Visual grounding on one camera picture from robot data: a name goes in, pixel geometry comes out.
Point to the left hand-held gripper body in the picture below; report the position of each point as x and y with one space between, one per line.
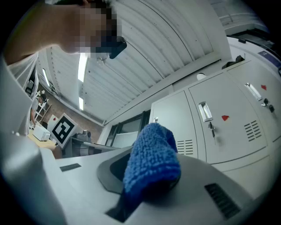
63 129

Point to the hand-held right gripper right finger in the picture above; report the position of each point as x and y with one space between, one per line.
76 186

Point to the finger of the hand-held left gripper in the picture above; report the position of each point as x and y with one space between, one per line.
101 147

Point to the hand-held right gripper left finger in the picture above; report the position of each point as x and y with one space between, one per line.
19 175

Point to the blue microfibre cloth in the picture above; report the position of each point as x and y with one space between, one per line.
151 158

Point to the grey metal locker door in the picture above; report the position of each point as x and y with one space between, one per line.
171 109

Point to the person's left forearm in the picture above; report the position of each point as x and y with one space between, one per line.
58 152

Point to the black-headed key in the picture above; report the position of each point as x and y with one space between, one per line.
265 102
211 129
271 108

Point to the white metal cabinet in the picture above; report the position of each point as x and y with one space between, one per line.
232 149

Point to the white box with red dot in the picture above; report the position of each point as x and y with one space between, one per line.
55 123

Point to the white box appliance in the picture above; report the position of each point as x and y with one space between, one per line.
40 132

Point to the light wooden table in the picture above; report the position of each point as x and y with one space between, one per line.
44 144

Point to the white shelving rack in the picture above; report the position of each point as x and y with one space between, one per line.
42 109

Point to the fluorescent ceiling light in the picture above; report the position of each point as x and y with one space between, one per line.
81 103
45 77
82 67

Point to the black framed glass partition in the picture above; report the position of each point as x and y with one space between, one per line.
129 131

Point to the person's head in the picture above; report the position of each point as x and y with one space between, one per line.
55 26

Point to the white cylindrical object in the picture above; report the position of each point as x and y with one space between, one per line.
200 76

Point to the red sticker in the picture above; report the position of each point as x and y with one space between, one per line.
225 118
264 87

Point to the black head-worn camera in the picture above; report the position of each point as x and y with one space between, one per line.
117 49

